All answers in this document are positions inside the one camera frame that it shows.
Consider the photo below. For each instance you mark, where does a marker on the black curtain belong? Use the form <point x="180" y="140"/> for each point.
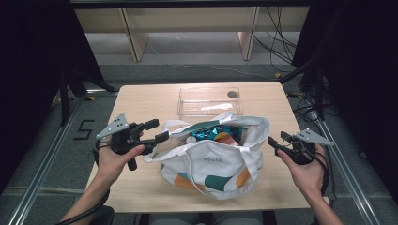
<point x="31" y="78"/>
<point x="363" y="78"/>

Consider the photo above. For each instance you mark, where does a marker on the white printed tote bag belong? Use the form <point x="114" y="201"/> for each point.
<point x="212" y="162"/>

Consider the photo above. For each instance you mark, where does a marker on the black frame bar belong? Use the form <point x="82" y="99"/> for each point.
<point x="187" y="3"/>

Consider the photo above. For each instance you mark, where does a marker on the blue potato chips bag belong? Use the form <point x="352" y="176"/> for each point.
<point x="209" y="132"/>

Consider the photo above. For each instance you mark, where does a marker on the person's left hand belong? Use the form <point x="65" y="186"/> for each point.
<point x="109" y="164"/>

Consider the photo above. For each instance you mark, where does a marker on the beige office desk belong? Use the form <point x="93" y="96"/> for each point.
<point x="187" y="18"/>

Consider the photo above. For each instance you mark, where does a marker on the person's right hand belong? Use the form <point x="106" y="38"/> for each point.
<point x="309" y="176"/>

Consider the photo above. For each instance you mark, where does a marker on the yellow floor tape piece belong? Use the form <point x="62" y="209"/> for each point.
<point x="277" y="75"/>
<point x="90" y="98"/>

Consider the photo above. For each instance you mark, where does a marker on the black metal stand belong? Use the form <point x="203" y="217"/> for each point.
<point x="319" y="93"/>
<point x="64" y="100"/>

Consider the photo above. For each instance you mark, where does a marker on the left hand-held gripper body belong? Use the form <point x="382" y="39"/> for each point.
<point x="120" y="139"/>

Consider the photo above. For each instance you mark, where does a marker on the aluminium floor rail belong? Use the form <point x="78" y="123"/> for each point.
<point x="40" y="175"/>
<point x="347" y="175"/>

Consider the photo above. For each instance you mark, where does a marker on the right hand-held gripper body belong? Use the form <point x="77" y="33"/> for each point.
<point x="302" y="154"/>

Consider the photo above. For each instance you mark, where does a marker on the person's lap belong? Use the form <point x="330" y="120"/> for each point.
<point x="203" y="219"/>

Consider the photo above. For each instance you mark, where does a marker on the clear plastic tray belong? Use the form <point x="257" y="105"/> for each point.
<point x="203" y="100"/>

